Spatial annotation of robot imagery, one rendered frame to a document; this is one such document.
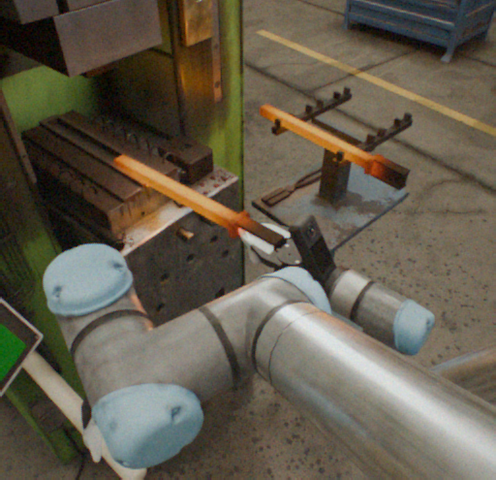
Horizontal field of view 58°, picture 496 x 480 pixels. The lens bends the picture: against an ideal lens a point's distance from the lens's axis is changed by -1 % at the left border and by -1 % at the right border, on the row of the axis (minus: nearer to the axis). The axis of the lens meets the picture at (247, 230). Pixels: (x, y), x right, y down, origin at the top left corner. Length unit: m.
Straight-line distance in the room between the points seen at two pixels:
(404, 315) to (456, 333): 1.40
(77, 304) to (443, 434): 0.29
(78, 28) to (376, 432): 0.71
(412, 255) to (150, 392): 2.06
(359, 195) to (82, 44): 0.92
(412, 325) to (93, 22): 0.68
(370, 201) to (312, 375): 1.13
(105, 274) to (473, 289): 2.03
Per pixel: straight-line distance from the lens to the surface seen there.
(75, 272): 0.42
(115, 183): 1.03
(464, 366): 0.61
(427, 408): 0.27
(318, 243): 0.74
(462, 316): 2.17
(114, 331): 0.40
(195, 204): 0.89
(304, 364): 0.32
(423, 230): 2.51
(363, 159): 1.09
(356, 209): 1.37
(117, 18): 0.85
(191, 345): 0.38
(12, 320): 0.79
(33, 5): 0.77
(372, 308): 0.72
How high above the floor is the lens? 1.58
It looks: 43 degrees down
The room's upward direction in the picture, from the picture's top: straight up
